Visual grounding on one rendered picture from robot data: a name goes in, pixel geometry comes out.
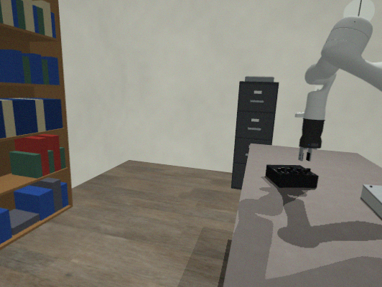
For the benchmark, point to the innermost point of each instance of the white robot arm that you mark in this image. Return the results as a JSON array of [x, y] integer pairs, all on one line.
[[343, 49]]

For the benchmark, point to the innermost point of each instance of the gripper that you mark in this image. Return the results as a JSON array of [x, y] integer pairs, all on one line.
[[312, 128]]

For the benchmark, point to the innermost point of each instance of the black lighting desk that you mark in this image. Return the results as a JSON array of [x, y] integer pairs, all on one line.
[[291, 176]]

